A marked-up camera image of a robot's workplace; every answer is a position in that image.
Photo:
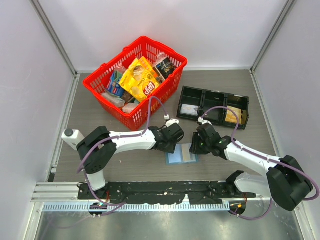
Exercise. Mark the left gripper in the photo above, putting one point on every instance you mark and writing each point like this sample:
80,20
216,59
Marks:
170,149

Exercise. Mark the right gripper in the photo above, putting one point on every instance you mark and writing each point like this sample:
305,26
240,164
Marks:
194,148

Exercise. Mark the blue card holder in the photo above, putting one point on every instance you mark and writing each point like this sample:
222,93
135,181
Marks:
176,157

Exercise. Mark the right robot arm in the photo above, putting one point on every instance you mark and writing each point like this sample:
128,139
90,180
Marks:
279,178

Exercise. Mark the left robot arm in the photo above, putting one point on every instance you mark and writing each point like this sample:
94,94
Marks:
97,149

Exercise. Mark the tan card in holder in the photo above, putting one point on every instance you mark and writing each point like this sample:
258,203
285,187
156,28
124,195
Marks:
187,156

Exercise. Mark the white card in tray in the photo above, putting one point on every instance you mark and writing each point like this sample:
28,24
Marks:
188,109

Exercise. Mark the pink wrapped packet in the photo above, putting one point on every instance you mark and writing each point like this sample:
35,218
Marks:
128,108

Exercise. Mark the black three-compartment tray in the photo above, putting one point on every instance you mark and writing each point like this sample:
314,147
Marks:
213,106

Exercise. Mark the clear wrapped packet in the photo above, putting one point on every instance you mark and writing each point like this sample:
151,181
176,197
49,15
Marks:
116,101

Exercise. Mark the red plastic shopping basket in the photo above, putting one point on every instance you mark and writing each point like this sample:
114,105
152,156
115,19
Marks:
146,47

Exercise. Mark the yellow Lays chips bag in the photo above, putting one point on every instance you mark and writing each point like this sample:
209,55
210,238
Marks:
139,79

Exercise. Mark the black snack box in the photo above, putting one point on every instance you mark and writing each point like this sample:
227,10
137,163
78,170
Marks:
164,67

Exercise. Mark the blue green packet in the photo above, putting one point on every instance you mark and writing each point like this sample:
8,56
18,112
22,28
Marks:
114,87

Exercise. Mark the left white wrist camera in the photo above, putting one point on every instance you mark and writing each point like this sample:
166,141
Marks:
170,121

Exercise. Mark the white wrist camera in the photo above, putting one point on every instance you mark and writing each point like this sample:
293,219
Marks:
202,121
170,121

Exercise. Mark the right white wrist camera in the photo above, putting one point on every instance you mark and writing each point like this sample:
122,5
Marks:
202,121

